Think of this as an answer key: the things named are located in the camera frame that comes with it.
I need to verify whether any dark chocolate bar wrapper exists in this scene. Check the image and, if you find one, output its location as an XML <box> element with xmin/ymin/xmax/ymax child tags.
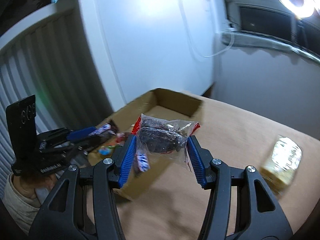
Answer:
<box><xmin>88</xmin><ymin>122</ymin><xmax>119</xmax><ymax>143</ymax></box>

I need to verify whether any clear bag of dark snacks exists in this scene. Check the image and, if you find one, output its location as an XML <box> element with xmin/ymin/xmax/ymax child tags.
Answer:
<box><xmin>132</xmin><ymin>114</ymin><xmax>200</xmax><ymax>168</ymax></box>

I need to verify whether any beige left sleeve forearm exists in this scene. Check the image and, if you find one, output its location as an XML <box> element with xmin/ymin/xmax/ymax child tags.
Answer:
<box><xmin>2</xmin><ymin>173</ymin><xmax>41</xmax><ymax>235</ymax></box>

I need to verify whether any left hand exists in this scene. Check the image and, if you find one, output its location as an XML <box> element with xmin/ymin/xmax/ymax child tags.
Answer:
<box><xmin>14</xmin><ymin>174</ymin><xmax>57</xmax><ymax>204</ymax></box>

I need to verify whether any wrapped bread loaf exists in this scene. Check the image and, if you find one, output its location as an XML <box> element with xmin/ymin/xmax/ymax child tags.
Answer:
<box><xmin>259</xmin><ymin>135</ymin><xmax>302</xmax><ymax>198</ymax></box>

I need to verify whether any beige tablecloth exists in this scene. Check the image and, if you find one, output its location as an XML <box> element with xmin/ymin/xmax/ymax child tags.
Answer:
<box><xmin>103</xmin><ymin>89</ymin><xmax>319</xmax><ymax>239</ymax></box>

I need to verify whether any blue white candy bar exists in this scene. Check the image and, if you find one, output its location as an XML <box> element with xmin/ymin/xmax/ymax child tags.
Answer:
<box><xmin>133</xmin><ymin>151</ymin><xmax>150</xmax><ymax>176</ymax></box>

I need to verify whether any brown cardboard box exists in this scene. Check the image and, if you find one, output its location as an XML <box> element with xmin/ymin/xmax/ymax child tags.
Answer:
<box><xmin>98</xmin><ymin>88</ymin><xmax>203</xmax><ymax>200</ymax></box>

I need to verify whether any white cabinet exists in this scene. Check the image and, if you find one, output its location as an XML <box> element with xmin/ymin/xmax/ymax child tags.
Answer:
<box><xmin>78</xmin><ymin>0</ymin><xmax>216</xmax><ymax>111</ymax></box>

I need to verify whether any light tripod stand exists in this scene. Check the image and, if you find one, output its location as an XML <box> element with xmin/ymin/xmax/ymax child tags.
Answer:
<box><xmin>291</xmin><ymin>16</ymin><xmax>309</xmax><ymax>49</ymax></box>

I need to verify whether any white cable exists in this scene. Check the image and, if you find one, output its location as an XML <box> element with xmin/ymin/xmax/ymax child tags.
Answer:
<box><xmin>179</xmin><ymin>2</ymin><xmax>235</xmax><ymax>58</ymax></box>

